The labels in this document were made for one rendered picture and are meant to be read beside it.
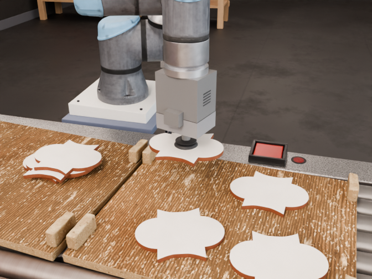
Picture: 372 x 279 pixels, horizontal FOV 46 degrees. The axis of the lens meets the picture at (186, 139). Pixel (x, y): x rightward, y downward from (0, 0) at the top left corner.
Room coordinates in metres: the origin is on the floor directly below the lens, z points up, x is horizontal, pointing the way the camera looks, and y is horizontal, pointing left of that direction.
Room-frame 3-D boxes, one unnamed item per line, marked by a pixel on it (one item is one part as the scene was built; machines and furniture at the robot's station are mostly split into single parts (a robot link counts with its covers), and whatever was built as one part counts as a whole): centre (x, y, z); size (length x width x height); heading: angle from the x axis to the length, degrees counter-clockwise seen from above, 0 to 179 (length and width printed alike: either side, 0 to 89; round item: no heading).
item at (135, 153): (0.79, 0.10, 0.95); 0.06 x 0.02 x 0.03; 159
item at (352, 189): (0.65, -0.30, 0.95); 0.06 x 0.02 x 0.03; 161
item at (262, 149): (0.82, -0.18, 0.92); 0.06 x 0.06 x 0.01; 74
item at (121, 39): (1.21, 0.18, 1.07); 0.13 x 0.12 x 0.14; 96
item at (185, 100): (0.69, 0.01, 1.10); 0.10 x 0.09 x 0.16; 147
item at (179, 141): (0.70, 0.00, 1.02); 0.04 x 0.04 x 0.02
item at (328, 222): (0.59, -0.07, 0.93); 0.41 x 0.35 x 0.02; 71
